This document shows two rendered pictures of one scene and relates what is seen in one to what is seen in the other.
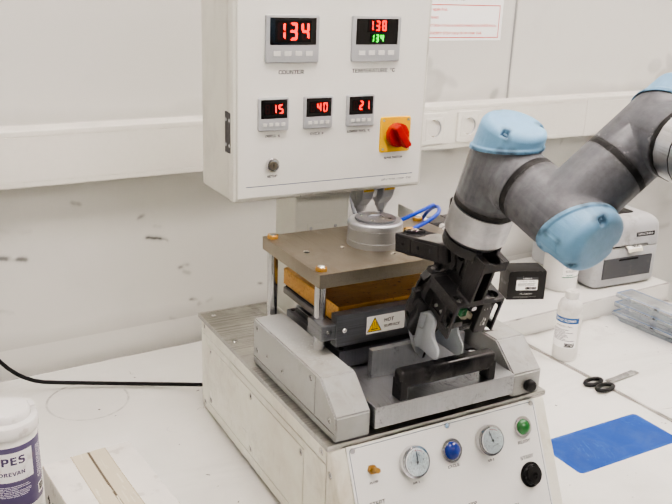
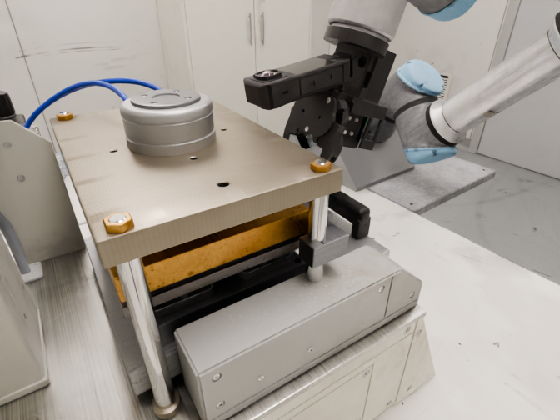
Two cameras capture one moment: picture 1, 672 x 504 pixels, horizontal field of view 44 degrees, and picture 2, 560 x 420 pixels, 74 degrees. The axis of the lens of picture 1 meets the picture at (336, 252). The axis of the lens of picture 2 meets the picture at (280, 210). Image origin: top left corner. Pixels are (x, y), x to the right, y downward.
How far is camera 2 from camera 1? 1.11 m
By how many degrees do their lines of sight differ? 84
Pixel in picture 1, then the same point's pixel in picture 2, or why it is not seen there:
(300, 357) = (351, 292)
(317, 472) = (397, 353)
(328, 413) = (412, 288)
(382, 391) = (351, 246)
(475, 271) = (385, 67)
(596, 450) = not seen: hidden behind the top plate
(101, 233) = not seen: outside the picture
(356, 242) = (200, 139)
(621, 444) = not seen: hidden behind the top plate
